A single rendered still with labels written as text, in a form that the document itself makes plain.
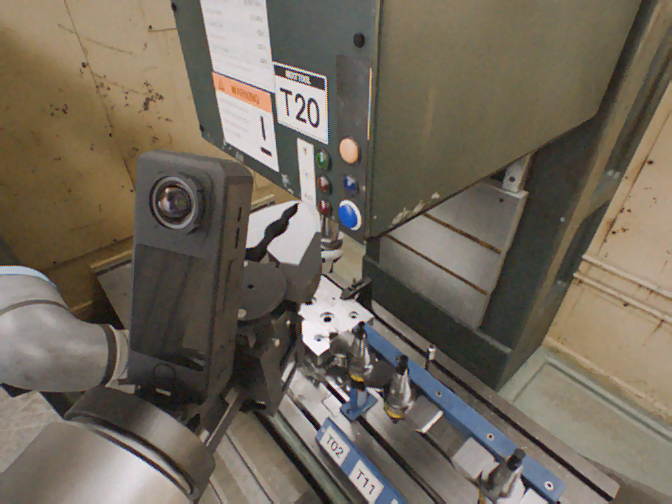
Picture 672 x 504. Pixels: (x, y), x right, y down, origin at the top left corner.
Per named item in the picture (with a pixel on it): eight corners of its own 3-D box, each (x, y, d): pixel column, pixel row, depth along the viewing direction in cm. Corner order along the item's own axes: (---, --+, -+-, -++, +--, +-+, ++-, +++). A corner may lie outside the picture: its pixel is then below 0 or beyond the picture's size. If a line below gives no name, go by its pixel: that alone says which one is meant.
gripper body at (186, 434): (223, 323, 31) (108, 476, 22) (198, 235, 25) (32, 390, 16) (312, 347, 29) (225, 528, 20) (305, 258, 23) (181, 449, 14)
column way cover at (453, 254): (476, 334, 127) (519, 198, 95) (373, 266, 156) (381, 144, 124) (484, 327, 129) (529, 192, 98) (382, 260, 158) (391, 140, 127)
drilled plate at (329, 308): (318, 365, 113) (317, 355, 110) (265, 311, 131) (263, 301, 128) (373, 326, 125) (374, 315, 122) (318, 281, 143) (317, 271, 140)
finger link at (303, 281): (281, 241, 29) (218, 323, 23) (279, 222, 28) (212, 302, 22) (339, 253, 28) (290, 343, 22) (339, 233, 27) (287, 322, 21)
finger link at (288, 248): (310, 248, 35) (263, 320, 29) (306, 192, 32) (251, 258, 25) (342, 255, 35) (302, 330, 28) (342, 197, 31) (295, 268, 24)
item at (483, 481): (525, 491, 63) (530, 485, 61) (506, 520, 60) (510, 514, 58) (491, 461, 67) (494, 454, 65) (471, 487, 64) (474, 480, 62)
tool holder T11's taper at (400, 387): (415, 394, 74) (419, 373, 70) (397, 405, 73) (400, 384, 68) (401, 377, 77) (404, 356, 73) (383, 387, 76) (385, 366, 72)
